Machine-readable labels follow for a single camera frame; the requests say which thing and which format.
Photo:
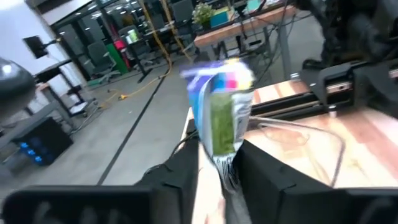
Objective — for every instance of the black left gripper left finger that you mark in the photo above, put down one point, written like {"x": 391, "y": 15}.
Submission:
{"x": 177, "y": 186}

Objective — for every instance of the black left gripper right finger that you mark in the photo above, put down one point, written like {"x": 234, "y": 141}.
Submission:
{"x": 264, "y": 180}

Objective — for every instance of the blue granola bar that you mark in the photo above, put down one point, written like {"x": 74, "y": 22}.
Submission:
{"x": 222, "y": 118}

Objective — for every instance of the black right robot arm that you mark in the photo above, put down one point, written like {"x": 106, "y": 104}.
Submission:
{"x": 357, "y": 31}

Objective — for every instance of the clear plastic bin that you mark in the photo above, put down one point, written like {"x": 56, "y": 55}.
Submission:
{"x": 340, "y": 140}

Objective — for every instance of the green panel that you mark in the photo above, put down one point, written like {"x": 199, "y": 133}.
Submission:
{"x": 119, "y": 59}

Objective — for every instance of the black computer case blue lights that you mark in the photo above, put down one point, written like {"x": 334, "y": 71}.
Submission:
{"x": 43, "y": 141}

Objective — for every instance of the grey office chair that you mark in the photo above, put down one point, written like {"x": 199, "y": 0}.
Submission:
{"x": 99, "y": 57}

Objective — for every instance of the wooden office desk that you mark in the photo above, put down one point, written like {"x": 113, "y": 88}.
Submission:
{"x": 242, "y": 28}

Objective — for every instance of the black side desk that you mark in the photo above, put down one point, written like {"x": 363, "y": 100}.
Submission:
{"x": 59, "y": 73}

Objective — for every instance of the teal box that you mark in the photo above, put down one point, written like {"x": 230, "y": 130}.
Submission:
{"x": 219, "y": 19}

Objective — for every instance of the potted leafy plant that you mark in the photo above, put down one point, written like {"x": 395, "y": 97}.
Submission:
{"x": 202, "y": 14}

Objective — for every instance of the dark grey rounded object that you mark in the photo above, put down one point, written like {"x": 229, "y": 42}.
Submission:
{"x": 15, "y": 87}

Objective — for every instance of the black aluminium table frame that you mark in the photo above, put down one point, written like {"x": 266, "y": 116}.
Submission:
{"x": 280, "y": 107}

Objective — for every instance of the black wall monitor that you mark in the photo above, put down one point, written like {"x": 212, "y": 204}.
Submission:
{"x": 35, "y": 46}

